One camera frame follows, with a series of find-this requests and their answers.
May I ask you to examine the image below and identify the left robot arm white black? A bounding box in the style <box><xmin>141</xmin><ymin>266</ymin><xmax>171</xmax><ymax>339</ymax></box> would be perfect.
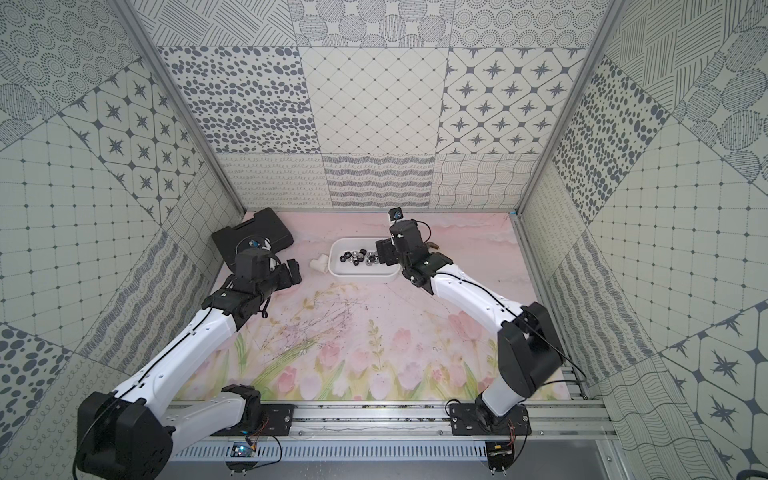
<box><xmin>71</xmin><ymin>249</ymin><xmax>302</xmax><ymax>479</ymax></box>

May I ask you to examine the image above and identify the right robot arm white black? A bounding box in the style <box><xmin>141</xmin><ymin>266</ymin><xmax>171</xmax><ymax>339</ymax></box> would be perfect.
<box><xmin>376</xmin><ymin>208</ymin><xmax>571</xmax><ymax>426</ymax></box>

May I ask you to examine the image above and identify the white plastic storage box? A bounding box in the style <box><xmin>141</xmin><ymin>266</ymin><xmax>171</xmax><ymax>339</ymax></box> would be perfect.
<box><xmin>328</xmin><ymin>237</ymin><xmax>401</xmax><ymax>283</ymax></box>

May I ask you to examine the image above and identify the small white plastic piece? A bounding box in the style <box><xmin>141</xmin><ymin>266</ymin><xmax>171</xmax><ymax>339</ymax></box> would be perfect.
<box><xmin>309</xmin><ymin>254</ymin><xmax>329</xmax><ymax>273</ymax></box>

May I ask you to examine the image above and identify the black plastic tool case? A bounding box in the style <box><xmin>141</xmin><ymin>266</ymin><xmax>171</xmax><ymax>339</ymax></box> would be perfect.
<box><xmin>212</xmin><ymin>208</ymin><xmax>294</xmax><ymax>272</ymax></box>

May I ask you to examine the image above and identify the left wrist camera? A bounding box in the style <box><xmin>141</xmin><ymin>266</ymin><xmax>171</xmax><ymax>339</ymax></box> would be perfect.
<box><xmin>234</xmin><ymin>247</ymin><xmax>281</xmax><ymax>283</ymax></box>

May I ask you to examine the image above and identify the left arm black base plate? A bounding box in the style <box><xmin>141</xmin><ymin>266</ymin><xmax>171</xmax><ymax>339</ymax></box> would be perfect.
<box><xmin>211</xmin><ymin>403</ymin><xmax>295</xmax><ymax>437</ymax></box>

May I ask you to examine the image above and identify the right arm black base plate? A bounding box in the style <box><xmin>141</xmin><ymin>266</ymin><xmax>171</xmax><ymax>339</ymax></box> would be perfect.
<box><xmin>444</xmin><ymin>399</ymin><xmax>532</xmax><ymax>436</ymax></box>

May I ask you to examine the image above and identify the white slotted cable duct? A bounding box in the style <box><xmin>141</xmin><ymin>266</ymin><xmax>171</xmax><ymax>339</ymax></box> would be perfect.
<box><xmin>172</xmin><ymin>439</ymin><xmax>487</xmax><ymax>463</ymax></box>

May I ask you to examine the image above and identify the aluminium mounting rail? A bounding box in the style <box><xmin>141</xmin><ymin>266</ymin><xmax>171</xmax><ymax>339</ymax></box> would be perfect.
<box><xmin>122</xmin><ymin>398</ymin><xmax>619</xmax><ymax>444</ymax></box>

